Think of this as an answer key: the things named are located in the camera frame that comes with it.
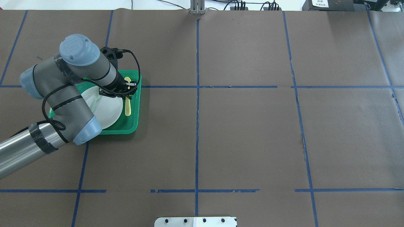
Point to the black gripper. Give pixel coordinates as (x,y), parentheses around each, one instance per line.
(120,85)

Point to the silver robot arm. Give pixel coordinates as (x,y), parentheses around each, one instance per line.
(68,118)

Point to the white round plate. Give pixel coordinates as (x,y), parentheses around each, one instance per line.
(108,109)

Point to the pale green plastic fork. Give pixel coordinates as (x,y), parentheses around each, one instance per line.
(95,101)

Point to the green plastic tray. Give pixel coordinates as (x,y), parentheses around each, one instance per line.
(124,125)

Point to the black power strip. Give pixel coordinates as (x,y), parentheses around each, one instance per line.
(270,6)
(239,6)

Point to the black box device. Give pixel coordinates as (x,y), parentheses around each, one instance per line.
(333,5)

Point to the aluminium frame post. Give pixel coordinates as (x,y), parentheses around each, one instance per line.
(197,7)

